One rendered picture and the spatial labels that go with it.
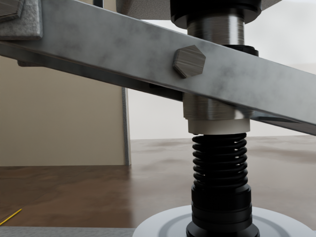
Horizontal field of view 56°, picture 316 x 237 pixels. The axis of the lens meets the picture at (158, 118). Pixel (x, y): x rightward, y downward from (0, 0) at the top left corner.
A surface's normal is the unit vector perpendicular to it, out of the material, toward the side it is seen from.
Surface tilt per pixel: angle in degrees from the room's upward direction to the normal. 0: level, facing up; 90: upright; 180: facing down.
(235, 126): 90
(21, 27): 90
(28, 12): 90
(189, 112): 90
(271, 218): 0
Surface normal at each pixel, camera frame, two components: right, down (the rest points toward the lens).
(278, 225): -0.04, -1.00
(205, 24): -0.44, 0.07
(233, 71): 0.23, 0.04
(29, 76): -0.15, 0.06
